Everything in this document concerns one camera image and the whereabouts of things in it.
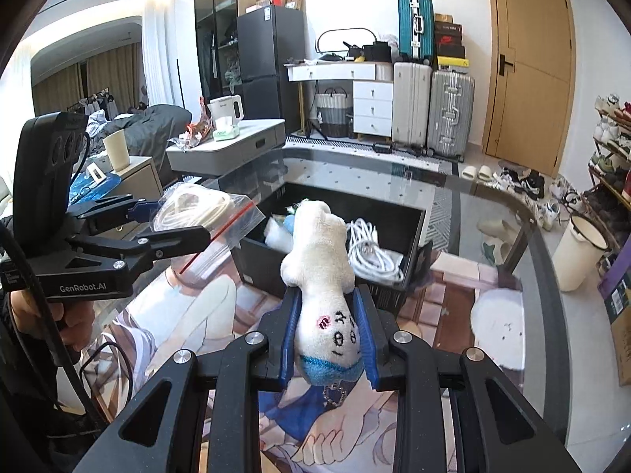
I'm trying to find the person's left hand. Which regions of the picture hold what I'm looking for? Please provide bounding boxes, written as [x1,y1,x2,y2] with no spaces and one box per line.
[10,293,97,365]

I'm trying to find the white plush toy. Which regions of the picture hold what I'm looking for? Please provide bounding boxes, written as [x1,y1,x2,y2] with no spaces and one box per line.
[280,199,366,405]

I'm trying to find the clothes rack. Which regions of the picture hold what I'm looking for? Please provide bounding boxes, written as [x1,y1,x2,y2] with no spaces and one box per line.
[66,89,119,119]

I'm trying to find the white suitcase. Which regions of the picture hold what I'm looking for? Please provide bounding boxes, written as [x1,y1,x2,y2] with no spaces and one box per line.
[392,61,433,146]

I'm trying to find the dark duvet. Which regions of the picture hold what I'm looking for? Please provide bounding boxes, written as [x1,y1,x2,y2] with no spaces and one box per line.
[106,103,193,168]

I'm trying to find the white packet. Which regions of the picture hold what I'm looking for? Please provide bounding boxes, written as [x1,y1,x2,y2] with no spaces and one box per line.
[263,217,297,252]

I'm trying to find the white sheer curtain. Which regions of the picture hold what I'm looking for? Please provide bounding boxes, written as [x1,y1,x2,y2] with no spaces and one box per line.
[142,0,178,109]

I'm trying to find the woven basket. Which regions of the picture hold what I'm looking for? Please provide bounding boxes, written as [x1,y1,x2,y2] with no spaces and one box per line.
[315,88,354,138]

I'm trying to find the green tissue box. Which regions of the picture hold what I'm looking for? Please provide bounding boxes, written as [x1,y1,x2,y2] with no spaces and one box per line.
[212,117,241,141]

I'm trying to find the black shoe box red logo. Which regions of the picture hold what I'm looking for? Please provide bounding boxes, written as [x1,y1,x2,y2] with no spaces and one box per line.
[435,22,464,47]

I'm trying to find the beige paper cup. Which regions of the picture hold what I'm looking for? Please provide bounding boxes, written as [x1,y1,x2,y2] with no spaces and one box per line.
[102,129,131,171]

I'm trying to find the white electric kettle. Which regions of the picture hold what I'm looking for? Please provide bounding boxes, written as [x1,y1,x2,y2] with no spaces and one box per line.
[207,95,245,126]

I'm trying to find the white cable bundle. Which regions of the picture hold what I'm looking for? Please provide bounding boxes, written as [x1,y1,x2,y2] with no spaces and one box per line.
[345,218,407,284]

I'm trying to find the black storage box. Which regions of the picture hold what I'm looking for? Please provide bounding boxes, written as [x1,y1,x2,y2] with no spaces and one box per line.
[231,181,435,313]

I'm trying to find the white trash bin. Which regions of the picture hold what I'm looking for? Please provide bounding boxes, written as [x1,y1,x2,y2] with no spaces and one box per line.
[551,214,609,292]

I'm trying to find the white vanity desk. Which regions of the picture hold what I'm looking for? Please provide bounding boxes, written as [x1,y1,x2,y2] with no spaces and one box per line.
[287,61,394,136]

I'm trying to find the teal suitcase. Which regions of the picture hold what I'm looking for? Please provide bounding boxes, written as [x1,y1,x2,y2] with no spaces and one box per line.
[398,0,435,64]

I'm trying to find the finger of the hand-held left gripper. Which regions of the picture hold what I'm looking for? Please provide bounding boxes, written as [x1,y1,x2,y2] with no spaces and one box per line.
[66,197,163,233]
[78,225,211,277]

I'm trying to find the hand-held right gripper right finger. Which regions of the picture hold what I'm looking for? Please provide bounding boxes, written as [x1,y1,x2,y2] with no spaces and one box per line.
[352,283,582,473]

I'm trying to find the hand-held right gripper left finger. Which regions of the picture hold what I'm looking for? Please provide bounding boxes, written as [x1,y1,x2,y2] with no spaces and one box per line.
[74,286,304,473]

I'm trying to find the oval mirror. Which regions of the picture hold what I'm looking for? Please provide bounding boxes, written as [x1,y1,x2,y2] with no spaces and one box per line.
[316,27,378,55]

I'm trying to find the shoe rack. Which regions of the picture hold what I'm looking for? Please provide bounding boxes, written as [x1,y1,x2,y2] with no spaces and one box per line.
[584,93,631,237]

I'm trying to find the silver suitcase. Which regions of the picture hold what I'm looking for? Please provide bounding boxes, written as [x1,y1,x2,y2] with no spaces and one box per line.
[426,69,475,158]

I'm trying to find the red snack bag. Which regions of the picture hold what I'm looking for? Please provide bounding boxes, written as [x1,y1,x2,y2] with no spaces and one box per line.
[175,99,215,151]

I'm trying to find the wooden door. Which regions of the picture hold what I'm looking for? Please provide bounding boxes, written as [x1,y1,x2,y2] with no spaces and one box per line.
[482,0,577,178]

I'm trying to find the grey side cabinet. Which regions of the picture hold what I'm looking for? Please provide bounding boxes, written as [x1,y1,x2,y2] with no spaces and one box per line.
[166,118,287,177]

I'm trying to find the beige slipper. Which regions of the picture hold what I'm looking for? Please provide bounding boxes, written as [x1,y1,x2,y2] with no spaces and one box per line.
[480,239,516,264]
[477,219,518,242]

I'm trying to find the purple box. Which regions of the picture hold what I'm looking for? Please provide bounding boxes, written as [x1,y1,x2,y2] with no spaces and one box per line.
[596,251,631,316]

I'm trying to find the beige curtains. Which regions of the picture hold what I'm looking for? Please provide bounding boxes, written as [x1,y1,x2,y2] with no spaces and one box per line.
[32,44,144,114]

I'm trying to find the printed table mat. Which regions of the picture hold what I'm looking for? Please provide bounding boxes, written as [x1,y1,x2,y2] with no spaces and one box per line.
[54,251,528,473]

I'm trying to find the black fridge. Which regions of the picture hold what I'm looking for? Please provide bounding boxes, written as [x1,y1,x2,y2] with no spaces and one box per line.
[237,5,306,124]

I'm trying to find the dark glass cabinet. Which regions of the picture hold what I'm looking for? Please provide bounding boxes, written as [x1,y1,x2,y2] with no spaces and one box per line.
[194,0,240,109]

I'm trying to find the pile of shoes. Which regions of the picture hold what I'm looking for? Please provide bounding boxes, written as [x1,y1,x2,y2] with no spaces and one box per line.
[493,160,580,230]

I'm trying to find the black pot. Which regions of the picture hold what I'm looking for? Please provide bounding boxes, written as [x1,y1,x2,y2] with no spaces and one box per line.
[362,39,392,60]

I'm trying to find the wooden bedside table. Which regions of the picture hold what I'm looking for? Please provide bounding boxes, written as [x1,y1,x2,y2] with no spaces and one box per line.
[74,155,166,208]

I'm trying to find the clear zip bag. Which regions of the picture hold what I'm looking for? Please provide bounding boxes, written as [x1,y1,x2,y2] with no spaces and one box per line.
[153,183,267,281]

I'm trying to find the blue plastic bag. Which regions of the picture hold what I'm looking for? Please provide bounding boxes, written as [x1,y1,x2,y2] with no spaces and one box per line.
[69,172,119,205]

